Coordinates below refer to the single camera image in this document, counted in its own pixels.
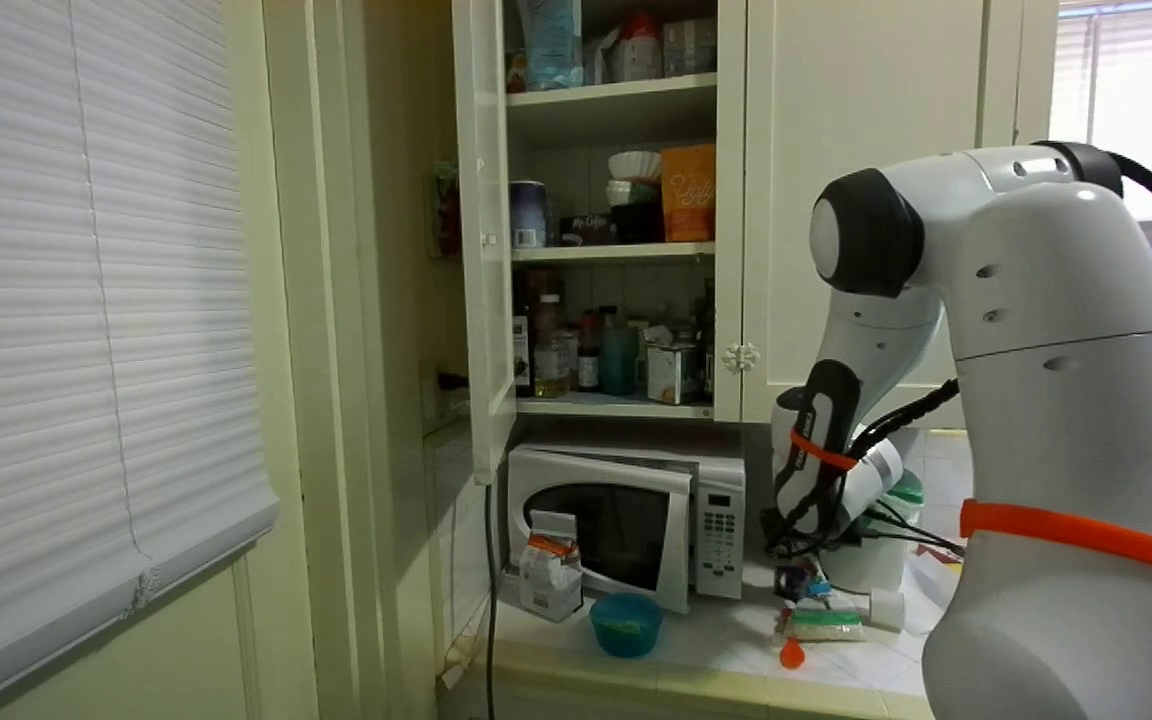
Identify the teal bottle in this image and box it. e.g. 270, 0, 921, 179
595, 312, 646, 401

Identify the cream panelled door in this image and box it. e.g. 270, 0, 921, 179
0, 0, 460, 720

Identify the cream closed cabinet door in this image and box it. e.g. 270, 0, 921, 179
735, 0, 995, 431

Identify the cream wall cabinet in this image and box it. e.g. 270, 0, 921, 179
502, 0, 754, 430

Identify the small white orange box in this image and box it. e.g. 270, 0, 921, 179
518, 507, 589, 627

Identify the dark glass jar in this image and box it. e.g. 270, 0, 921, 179
510, 178, 552, 258

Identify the white window blind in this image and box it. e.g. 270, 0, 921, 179
0, 0, 285, 716

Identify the dark jar with white lid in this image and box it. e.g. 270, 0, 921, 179
605, 147, 669, 249

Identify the metal can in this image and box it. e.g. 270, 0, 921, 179
661, 12, 722, 81

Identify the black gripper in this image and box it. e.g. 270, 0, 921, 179
767, 512, 839, 595

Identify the dark box white label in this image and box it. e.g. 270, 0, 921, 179
510, 312, 535, 401

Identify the teal plastic bowl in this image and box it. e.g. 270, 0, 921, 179
589, 590, 669, 660

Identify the white microwave oven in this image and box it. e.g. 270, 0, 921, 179
502, 441, 754, 618

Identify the small bottle with red cap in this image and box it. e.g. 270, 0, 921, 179
571, 312, 605, 397

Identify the plastic tub with green lid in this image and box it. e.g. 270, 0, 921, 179
850, 465, 934, 595

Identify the glass jar with white label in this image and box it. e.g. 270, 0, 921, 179
530, 291, 571, 401

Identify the blue patterned packet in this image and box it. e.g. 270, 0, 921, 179
519, 0, 589, 94

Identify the cream open cabinet door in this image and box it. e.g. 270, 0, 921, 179
447, 0, 526, 489

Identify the jar with red lid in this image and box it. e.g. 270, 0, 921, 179
609, 8, 669, 83

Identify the black power cable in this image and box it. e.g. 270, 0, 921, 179
477, 474, 503, 720

